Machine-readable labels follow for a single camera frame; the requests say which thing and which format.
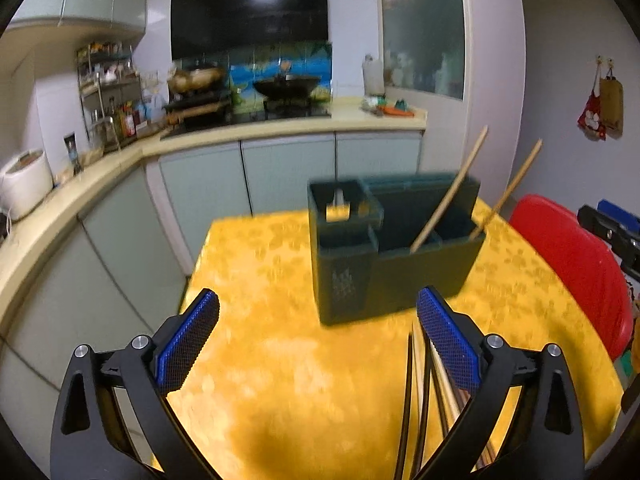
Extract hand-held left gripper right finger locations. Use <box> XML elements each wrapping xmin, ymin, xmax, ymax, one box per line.
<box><xmin>415</xmin><ymin>286</ymin><xmax>586</xmax><ymax>480</ymax></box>

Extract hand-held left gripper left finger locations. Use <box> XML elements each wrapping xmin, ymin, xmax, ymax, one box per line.
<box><xmin>50</xmin><ymin>287</ymin><xmax>221</xmax><ymax>480</ymax></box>

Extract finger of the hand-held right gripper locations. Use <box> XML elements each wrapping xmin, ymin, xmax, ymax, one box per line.
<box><xmin>597</xmin><ymin>199</ymin><xmax>640</xmax><ymax>231</ymax></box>
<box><xmin>577</xmin><ymin>205</ymin><xmax>640</xmax><ymax>267</ymax></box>

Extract dark green utensil holder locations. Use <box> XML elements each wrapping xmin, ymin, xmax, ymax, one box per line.
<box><xmin>306</xmin><ymin>172</ymin><xmax>487</xmax><ymax>327</ymax></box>

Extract red plastic chair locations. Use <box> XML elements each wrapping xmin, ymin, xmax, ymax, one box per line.
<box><xmin>509</xmin><ymin>195</ymin><xmax>633</xmax><ymax>361</ymax></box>

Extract yellow floral tablecloth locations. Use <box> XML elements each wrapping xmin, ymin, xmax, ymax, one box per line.
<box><xmin>165</xmin><ymin>197</ymin><xmax>626</xmax><ymax>480</ymax></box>

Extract hanging red and brown cloths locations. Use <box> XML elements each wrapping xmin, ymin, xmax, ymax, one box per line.
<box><xmin>577</xmin><ymin>57</ymin><xmax>608</xmax><ymax>141</ymax></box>

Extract brown wooden chopstick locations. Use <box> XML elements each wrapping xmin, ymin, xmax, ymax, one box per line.
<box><xmin>469</xmin><ymin>140</ymin><xmax>543</xmax><ymax>241</ymax></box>

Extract brown hanging bag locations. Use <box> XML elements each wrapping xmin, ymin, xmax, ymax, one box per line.
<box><xmin>599</xmin><ymin>60</ymin><xmax>625</xmax><ymax>136</ymax></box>

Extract white rice cooker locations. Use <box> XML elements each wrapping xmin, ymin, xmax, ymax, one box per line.
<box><xmin>0</xmin><ymin>149</ymin><xmax>55</xmax><ymax>222</ymax></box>

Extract black stove top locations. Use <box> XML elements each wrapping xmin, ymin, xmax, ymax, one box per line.
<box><xmin>160</xmin><ymin>105</ymin><xmax>333</xmax><ymax>141</ymax></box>

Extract beige kitchen countertop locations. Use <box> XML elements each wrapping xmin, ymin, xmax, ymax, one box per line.
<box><xmin>0</xmin><ymin>97</ymin><xmax>428</xmax><ymax>331</ymax></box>

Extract golden wok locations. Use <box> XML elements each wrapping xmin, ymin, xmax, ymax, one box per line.
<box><xmin>167</xmin><ymin>66</ymin><xmax>226</xmax><ymax>95</ymax></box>

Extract metal spice rack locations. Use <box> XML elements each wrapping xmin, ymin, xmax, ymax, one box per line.
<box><xmin>76</xmin><ymin>42</ymin><xmax>143</xmax><ymax>153</ymax></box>

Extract black wok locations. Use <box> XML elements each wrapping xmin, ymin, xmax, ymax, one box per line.
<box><xmin>252</xmin><ymin>74</ymin><xmax>321</xmax><ymax>101</ymax></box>

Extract white plastic jug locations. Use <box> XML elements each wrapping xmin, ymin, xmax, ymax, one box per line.
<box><xmin>362</xmin><ymin>54</ymin><xmax>386</xmax><ymax>97</ymax></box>

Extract colourful landscape backsplash panel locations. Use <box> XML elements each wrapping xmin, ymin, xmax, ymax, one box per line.
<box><xmin>172</xmin><ymin>42</ymin><xmax>333</xmax><ymax>111</ymax></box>

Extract black range hood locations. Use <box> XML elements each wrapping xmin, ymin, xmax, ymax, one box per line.
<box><xmin>170</xmin><ymin>0</ymin><xmax>331</xmax><ymax>61</ymax></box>

